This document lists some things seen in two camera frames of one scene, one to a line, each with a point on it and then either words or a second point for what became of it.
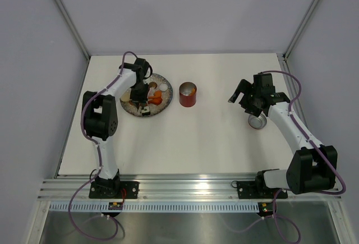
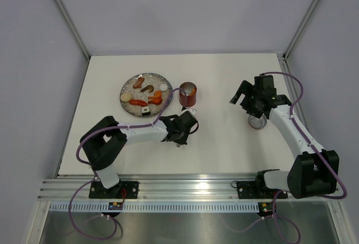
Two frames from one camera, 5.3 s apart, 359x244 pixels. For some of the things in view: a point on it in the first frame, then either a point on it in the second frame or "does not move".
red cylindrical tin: (188, 94) does not move
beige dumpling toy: (125, 97) does not move
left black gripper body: (139, 92) -> (182, 139)
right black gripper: (243, 87) does not move
